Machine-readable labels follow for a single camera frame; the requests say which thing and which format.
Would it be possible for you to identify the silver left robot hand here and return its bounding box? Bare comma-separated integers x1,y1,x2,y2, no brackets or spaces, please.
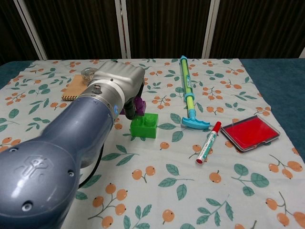
87,61,146,121

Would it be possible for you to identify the small purple building block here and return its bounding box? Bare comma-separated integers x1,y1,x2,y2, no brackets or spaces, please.
120,96,146,117

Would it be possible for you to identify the kraft spiral notebook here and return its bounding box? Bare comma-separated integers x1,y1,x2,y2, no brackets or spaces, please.
61,74,89,102

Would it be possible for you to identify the green building block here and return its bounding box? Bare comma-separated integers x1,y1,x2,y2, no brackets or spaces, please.
130,113,159,139

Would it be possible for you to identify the green blue toy water pump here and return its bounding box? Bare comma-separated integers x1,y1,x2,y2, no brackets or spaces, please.
179,55,212,130

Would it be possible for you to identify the dark pleated partition panel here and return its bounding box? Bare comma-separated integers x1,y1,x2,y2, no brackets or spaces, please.
125,0,212,59
209,0,305,59
23,0,124,60
0,0,40,66

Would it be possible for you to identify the red marker pen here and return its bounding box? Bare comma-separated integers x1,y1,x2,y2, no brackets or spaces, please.
195,121,222,165

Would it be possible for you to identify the floral fruit print tablecloth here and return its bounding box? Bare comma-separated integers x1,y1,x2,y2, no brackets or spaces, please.
0,58,305,229

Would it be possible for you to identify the red ink stamp pad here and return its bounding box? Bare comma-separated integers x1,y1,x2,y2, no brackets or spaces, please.
220,114,282,153

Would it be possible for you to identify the white partition frame post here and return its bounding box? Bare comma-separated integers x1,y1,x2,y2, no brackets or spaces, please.
14,0,48,60
202,0,221,59
114,0,132,59

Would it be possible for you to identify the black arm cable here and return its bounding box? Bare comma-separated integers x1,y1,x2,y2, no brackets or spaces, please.
78,140,104,189

